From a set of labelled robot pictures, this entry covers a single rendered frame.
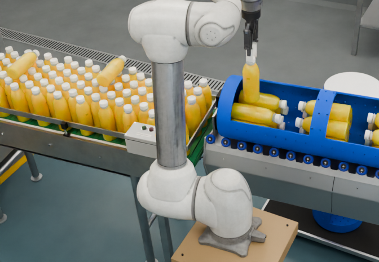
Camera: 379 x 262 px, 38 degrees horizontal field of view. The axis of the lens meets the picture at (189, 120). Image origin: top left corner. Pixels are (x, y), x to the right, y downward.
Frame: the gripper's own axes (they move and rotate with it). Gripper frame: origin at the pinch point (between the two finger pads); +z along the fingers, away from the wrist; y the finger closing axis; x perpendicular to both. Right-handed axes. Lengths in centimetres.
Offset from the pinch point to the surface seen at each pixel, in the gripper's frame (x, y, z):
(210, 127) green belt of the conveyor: 23, 6, 49
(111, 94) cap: 66, -10, 28
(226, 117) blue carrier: 7.0, -13.3, 25.7
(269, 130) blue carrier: -12.1, -13.8, 27.9
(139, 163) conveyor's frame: 49, -23, 56
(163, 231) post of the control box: 36, -30, 92
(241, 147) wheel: 1.2, -10.9, 43.0
